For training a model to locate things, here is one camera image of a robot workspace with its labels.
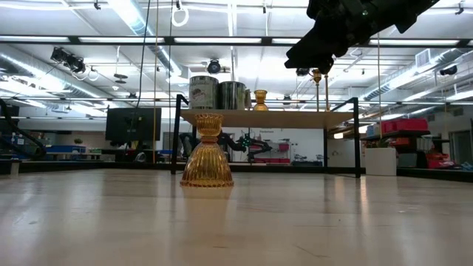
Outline wooden shelf riser black legs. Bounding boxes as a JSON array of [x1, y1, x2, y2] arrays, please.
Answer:
[[169, 94, 362, 179]]

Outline white cable loop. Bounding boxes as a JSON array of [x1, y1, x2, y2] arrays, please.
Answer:
[[171, 5, 190, 28]]

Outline long black hanging cable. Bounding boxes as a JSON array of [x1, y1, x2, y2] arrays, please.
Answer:
[[135, 0, 152, 109]]

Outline amber ribbed glass candle holder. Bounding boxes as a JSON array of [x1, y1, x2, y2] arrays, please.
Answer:
[[253, 89, 270, 112], [180, 112, 235, 188]]

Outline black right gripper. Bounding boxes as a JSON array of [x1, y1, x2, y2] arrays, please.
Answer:
[[284, 0, 374, 75]]

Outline small red storage bins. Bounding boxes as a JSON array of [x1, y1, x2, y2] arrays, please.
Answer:
[[426, 151, 457, 170]]

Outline black overhead camera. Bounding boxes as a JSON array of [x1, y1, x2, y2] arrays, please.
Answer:
[[206, 58, 222, 75]]

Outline white pot with green plant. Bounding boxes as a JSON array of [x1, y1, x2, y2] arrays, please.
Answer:
[[364, 138, 398, 177]]

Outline silver scented candle tin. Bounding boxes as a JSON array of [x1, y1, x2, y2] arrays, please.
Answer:
[[188, 75, 220, 110], [217, 81, 253, 111]]

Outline black overhead frame bar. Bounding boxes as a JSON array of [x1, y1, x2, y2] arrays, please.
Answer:
[[0, 35, 473, 48]]

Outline red bin rack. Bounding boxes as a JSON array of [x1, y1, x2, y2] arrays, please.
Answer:
[[251, 142, 291, 164]]

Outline black monitor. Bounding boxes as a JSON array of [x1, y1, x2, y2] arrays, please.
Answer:
[[105, 106, 163, 142]]

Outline blue storage bin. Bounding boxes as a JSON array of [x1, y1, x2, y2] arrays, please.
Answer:
[[41, 144, 86, 154]]

